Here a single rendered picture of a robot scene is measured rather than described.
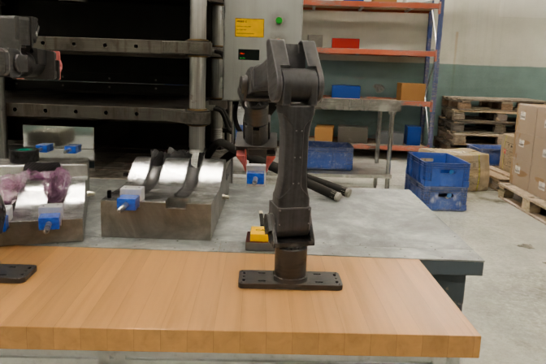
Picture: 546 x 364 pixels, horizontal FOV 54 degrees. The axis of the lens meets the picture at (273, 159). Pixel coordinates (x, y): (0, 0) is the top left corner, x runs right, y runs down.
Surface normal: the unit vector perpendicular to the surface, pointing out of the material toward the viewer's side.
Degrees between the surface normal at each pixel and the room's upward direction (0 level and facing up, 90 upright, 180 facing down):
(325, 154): 93
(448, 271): 90
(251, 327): 0
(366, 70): 90
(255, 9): 90
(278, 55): 49
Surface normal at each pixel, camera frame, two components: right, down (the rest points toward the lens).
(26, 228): 0.29, 0.18
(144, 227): 0.00, 0.18
